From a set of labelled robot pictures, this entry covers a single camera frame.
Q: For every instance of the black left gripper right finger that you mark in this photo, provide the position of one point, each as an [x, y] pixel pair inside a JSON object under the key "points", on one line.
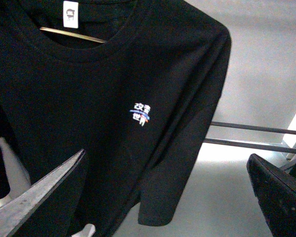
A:
{"points": [[276, 193]]}

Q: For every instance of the left gripper grey metal left finger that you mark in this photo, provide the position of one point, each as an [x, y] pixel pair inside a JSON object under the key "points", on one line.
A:
{"points": [[47, 208]]}

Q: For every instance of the dark grey drying rack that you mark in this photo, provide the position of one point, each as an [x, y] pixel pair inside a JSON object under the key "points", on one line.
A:
{"points": [[253, 137]]}

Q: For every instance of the black printed t-shirt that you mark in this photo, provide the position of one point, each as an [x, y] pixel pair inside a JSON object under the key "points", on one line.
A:
{"points": [[140, 105]]}

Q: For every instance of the white stand base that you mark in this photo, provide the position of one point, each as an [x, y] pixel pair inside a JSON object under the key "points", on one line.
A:
{"points": [[17, 175]]}

